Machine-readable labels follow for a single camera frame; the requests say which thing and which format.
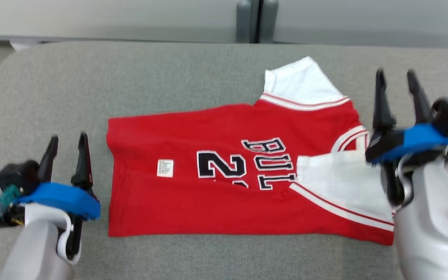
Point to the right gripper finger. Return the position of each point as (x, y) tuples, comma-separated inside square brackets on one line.
[(420, 109), (383, 112)]

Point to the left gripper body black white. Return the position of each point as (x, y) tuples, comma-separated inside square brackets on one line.
[(45, 214)]

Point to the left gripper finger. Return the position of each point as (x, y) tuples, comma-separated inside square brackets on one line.
[(48, 167), (83, 171)]

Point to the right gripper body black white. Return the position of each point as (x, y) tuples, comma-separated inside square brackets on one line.
[(399, 182)]

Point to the red basketball jersey white sleeves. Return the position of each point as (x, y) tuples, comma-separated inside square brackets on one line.
[(208, 206)]

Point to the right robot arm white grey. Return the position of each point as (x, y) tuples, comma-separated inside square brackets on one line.
[(434, 241)]

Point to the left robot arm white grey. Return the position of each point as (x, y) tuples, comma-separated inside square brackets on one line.
[(33, 252)]

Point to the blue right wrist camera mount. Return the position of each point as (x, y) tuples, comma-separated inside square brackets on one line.
[(422, 138)]

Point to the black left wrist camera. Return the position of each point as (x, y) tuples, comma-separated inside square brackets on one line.
[(16, 175)]

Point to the grey partition bottom rail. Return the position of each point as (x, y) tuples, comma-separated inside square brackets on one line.
[(91, 38)]

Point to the grey partition end post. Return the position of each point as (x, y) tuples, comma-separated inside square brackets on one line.
[(269, 21), (244, 21)]

